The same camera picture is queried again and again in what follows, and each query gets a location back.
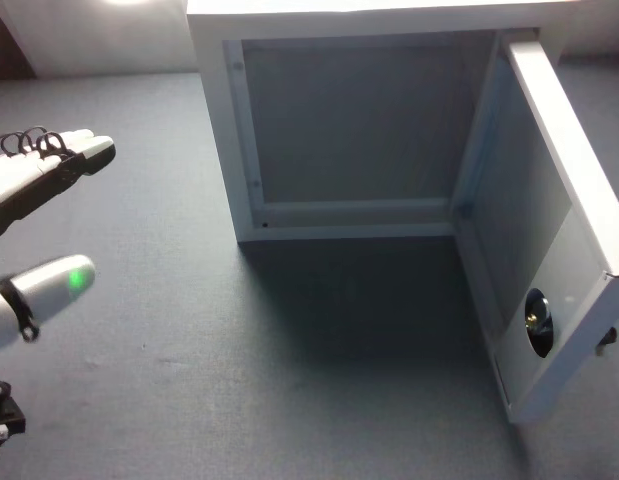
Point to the white cabinet door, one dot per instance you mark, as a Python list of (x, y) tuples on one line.
[(534, 200)]

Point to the large white box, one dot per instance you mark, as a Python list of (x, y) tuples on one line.
[(349, 125)]

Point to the grey table cloth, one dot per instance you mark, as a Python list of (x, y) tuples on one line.
[(189, 350)]

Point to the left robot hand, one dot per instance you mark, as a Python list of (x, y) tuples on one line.
[(49, 165)]

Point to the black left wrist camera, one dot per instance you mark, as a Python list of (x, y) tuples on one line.
[(4, 412)]

